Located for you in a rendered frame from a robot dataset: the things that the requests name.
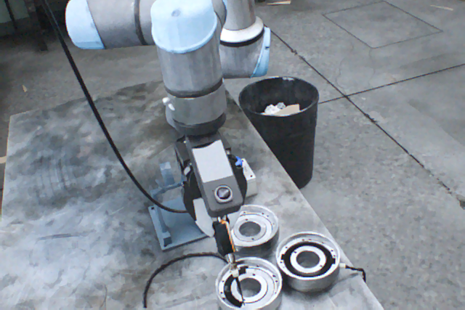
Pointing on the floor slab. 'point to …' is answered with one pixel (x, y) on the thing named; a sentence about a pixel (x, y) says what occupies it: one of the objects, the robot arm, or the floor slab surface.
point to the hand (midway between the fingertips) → (221, 230)
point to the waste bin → (285, 122)
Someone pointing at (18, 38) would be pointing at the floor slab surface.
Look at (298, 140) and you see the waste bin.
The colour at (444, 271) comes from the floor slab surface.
